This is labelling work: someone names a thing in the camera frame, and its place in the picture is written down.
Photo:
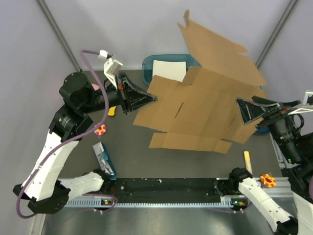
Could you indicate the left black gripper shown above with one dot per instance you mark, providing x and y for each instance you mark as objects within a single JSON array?
[{"x": 134, "y": 100}]

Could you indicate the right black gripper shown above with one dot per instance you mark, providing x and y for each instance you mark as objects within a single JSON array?
[{"x": 249, "y": 110}]

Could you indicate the brown cardboard box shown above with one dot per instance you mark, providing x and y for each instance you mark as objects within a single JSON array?
[{"x": 200, "y": 112}]

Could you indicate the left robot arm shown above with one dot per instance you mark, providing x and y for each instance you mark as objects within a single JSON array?
[{"x": 45, "y": 192}]

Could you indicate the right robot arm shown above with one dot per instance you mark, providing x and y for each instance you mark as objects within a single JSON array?
[{"x": 284, "y": 121}]

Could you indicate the dark blue leaf dish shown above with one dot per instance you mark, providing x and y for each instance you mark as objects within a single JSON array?
[{"x": 262, "y": 131}]

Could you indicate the yellow bone toy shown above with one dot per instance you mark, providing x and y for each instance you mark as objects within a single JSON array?
[{"x": 112, "y": 111}]

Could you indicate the teal plastic bin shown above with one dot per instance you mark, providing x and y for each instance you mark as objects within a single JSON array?
[{"x": 147, "y": 65}]

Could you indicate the pink round plate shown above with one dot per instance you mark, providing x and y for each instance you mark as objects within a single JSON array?
[{"x": 95, "y": 86}]

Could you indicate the white paper sheet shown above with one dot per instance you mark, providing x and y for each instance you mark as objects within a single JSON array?
[{"x": 170, "y": 70}]

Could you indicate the pink flower toy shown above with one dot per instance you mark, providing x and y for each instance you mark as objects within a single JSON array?
[{"x": 100, "y": 130}]

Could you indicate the wooden stick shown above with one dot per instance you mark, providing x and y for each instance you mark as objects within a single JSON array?
[{"x": 247, "y": 161}]

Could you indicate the orange flower toy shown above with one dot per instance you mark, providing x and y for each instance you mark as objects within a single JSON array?
[{"x": 268, "y": 180}]

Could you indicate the blue packaged item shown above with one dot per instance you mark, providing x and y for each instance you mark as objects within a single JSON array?
[{"x": 104, "y": 159}]

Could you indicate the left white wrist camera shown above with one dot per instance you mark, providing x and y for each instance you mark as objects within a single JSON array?
[{"x": 111, "y": 69}]

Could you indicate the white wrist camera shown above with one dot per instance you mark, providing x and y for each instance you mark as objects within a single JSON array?
[
  {"x": 111, "y": 69},
  {"x": 306, "y": 106}
]

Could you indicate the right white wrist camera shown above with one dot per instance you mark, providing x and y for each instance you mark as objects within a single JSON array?
[{"x": 306, "y": 106}]

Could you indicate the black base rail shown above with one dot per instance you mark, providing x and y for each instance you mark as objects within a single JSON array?
[{"x": 164, "y": 190}]

